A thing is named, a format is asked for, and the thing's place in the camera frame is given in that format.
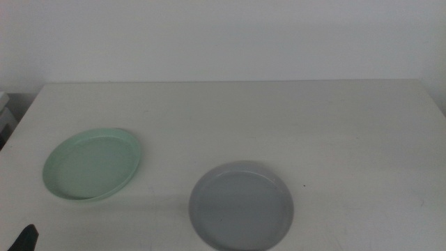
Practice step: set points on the pale green shallow bowl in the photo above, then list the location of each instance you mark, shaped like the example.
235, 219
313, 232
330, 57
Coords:
91, 165

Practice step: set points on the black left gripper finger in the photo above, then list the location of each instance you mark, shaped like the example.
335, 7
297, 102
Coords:
27, 240

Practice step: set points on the grey-blue shallow bowl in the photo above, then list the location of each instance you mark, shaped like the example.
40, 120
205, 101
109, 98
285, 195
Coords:
240, 209

